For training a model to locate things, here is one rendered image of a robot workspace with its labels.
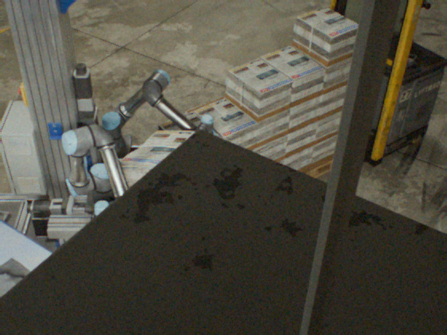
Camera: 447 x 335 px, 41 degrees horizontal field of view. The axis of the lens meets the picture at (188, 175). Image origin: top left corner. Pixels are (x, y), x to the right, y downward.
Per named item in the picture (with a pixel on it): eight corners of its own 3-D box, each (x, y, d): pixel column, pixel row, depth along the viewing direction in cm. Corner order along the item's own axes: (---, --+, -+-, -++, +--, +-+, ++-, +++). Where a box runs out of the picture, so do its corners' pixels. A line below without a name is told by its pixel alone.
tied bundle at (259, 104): (223, 97, 433) (224, 70, 418) (255, 84, 445) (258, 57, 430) (257, 123, 409) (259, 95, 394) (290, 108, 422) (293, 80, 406)
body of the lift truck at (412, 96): (325, 121, 549) (338, 42, 496) (368, 101, 571) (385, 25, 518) (382, 162, 505) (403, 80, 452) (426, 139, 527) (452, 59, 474)
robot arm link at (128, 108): (104, 118, 392) (151, 76, 353) (116, 105, 402) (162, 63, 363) (118, 131, 394) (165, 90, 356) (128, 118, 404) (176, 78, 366)
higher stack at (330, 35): (278, 156, 512) (294, 16, 427) (305, 144, 524) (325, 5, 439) (308, 182, 488) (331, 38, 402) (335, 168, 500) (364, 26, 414)
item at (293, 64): (259, 57, 430) (259, 56, 429) (290, 46, 441) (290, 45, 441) (293, 80, 406) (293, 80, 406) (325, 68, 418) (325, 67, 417)
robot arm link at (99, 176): (116, 187, 350) (114, 170, 341) (95, 195, 345) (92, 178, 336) (109, 175, 358) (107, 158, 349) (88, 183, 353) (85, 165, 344)
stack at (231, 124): (161, 210, 466) (156, 124, 411) (278, 156, 512) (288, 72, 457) (188, 241, 441) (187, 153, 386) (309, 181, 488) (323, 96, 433)
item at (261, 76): (227, 71, 417) (227, 69, 416) (259, 58, 429) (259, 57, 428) (261, 95, 394) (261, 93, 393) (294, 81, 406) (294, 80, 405)
